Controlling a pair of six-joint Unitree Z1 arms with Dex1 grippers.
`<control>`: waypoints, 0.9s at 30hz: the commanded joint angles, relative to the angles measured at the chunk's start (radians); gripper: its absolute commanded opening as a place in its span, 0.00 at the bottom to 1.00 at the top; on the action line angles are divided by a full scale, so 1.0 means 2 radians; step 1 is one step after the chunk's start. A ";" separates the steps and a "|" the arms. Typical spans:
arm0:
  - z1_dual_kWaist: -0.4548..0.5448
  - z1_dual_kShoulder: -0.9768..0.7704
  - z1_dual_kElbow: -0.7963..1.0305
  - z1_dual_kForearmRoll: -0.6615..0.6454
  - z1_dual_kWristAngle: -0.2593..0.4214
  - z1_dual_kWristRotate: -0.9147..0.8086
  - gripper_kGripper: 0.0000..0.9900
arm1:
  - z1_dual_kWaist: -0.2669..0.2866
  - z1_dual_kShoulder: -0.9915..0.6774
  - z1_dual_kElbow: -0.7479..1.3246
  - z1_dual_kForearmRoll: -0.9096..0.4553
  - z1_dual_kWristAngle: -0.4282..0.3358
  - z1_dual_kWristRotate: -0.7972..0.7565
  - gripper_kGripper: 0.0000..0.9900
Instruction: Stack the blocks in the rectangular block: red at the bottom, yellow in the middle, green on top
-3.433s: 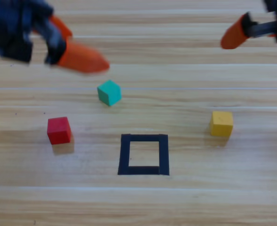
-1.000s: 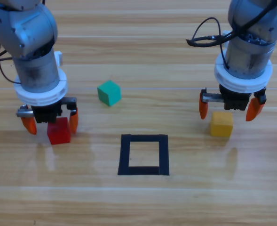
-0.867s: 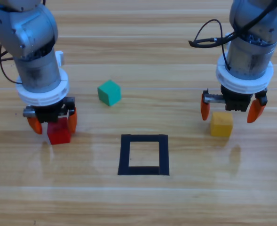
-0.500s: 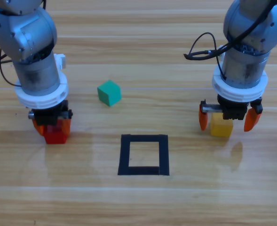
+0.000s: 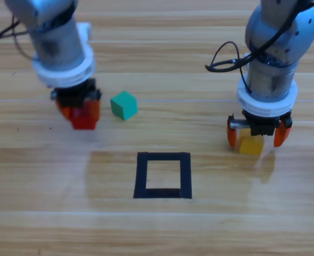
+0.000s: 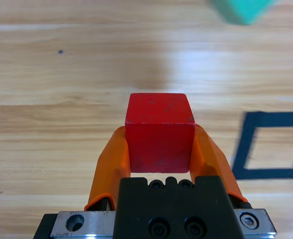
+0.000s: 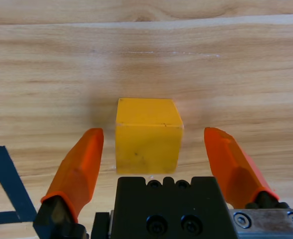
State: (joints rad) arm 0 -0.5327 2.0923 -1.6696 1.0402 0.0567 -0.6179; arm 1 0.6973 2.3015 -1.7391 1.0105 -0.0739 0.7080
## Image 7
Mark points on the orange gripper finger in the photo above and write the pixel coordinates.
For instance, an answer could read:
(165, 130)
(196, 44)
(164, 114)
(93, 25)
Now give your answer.
(76, 174)
(233, 169)

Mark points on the yellow wooden cube block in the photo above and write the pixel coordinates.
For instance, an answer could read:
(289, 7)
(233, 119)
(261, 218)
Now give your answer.
(148, 139)

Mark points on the black tape square outline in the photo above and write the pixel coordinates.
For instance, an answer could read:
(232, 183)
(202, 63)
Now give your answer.
(4, 169)

